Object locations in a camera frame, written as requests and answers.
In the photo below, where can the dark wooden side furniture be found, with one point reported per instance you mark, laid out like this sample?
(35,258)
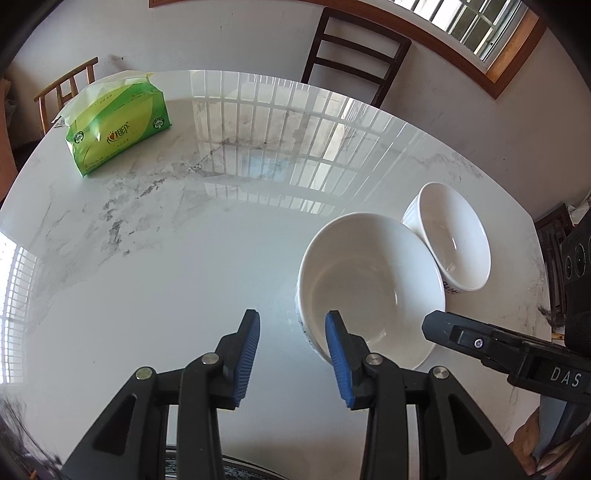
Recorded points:
(552,230)

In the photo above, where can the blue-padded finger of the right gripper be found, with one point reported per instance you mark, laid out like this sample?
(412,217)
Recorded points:
(493,346)

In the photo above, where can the light wooden chair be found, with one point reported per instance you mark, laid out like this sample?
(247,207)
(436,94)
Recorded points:
(65,89)

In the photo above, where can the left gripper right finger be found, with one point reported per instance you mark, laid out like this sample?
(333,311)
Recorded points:
(347,353)

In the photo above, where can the wooden framed barred window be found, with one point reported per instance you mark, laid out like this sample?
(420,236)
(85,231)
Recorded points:
(489,41)

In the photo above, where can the dark wooden chair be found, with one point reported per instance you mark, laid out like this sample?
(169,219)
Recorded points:
(330,49)

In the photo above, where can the blue ribbed white bowl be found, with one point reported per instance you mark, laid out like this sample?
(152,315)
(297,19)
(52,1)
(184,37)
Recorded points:
(382,279)

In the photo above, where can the green tissue pack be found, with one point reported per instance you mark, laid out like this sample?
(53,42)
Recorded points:
(112,115)

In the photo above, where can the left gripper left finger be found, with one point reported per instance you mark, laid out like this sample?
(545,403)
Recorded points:
(237,352)

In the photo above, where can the white Rabbit bowl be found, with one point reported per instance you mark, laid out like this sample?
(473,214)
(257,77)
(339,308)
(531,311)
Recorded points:
(453,232)

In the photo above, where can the large blue floral plate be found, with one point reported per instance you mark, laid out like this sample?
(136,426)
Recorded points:
(234,468)

